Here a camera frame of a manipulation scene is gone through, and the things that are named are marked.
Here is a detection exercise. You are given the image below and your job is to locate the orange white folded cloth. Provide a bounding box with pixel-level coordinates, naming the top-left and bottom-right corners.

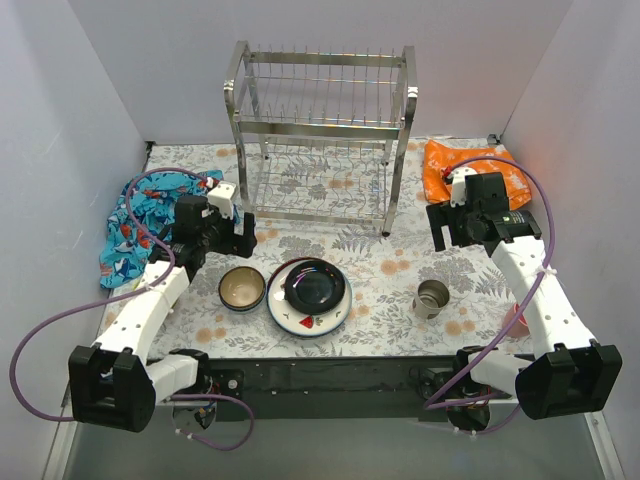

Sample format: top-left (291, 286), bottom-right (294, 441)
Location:
top-left (422, 140), bottom-right (532, 209)

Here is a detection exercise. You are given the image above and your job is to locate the pink plastic cup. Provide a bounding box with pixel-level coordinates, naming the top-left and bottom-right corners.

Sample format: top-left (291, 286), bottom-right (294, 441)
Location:
top-left (502, 301), bottom-right (531, 339)

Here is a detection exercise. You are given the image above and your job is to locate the black glossy plate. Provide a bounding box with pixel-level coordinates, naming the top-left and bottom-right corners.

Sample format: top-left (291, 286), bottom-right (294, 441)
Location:
top-left (284, 260), bottom-right (346, 315)

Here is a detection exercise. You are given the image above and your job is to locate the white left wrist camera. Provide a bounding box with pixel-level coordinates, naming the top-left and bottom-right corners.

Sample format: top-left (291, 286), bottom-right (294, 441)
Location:
top-left (207, 181), bottom-right (237, 220)

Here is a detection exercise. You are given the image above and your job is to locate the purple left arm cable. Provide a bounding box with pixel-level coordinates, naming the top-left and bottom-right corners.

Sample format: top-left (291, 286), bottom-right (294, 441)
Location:
top-left (9, 168), bottom-right (256, 451)

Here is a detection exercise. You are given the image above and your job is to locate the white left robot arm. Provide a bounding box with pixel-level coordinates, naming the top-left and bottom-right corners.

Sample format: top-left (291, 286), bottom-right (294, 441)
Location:
top-left (68, 195), bottom-right (257, 432)

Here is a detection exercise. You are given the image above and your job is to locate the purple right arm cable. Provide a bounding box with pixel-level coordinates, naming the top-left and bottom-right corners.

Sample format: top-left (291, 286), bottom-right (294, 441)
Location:
top-left (423, 156), bottom-right (557, 441)

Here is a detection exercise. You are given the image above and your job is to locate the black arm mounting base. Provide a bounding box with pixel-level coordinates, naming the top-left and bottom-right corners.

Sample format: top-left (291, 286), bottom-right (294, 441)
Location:
top-left (154, 355), bottom-right (521, 435)

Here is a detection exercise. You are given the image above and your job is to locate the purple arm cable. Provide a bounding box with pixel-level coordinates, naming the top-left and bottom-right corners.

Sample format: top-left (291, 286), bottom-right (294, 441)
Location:
top-left (423, 156), bottom-right (557, 441)
top-left (9, 168), bottom-right (256, 451)

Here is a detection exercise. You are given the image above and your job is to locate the blue shark print cloth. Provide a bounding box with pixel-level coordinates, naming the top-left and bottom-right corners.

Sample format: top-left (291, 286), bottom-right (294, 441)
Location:
top-left (99, 170), bottom-right (223, 289)

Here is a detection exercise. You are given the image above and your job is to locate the steel two-tier dish rack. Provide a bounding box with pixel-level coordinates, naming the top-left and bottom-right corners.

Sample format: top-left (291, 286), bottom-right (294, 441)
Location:
top-left (223, 41), bottom-right (418, 237)

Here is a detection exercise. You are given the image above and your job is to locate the white plate with strawberry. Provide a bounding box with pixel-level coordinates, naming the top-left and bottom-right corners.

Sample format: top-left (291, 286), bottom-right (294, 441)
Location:
top-left (266, 257), bottom-right (352, 338)

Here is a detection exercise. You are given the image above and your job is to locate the floral table mat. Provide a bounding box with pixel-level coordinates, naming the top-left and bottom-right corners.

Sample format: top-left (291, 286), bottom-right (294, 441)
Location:
top-left (94, 137), bottom-right (555, 361)

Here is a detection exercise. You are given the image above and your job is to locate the aluminium frame rail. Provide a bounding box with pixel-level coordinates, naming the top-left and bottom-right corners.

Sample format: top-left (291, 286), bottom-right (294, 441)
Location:
top-left (41, 349), bottom-right (101, 480)

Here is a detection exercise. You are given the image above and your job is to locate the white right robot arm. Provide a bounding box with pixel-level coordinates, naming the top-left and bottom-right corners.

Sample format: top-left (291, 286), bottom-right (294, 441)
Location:
top-left (427, 167), bottom-right (623, 420)

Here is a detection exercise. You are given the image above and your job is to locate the white brown steel cup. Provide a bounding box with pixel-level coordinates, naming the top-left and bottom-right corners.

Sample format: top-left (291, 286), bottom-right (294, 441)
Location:
top-left (412, 280), bottom-right (450, 319)

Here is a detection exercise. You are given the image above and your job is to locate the beige bowl with patterned outside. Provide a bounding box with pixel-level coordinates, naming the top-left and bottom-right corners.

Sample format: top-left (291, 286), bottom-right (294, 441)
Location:
top-left (218, 266), bottom-right (266, 312)

